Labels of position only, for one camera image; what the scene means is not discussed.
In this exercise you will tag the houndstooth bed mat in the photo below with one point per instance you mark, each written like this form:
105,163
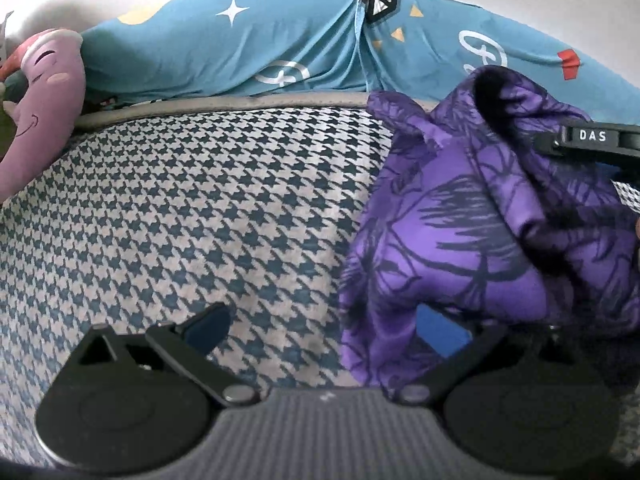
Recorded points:
200,210

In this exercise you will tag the purple moon plush pillow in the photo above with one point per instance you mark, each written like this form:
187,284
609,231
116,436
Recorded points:
45,100

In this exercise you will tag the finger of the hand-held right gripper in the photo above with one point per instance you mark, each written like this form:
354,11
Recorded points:
549,141

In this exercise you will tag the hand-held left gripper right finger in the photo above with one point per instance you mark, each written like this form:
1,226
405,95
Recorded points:
440,331

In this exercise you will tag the purple floral shirt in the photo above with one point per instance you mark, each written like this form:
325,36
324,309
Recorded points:
450,230

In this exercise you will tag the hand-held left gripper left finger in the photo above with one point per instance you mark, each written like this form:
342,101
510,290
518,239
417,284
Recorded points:
207,329

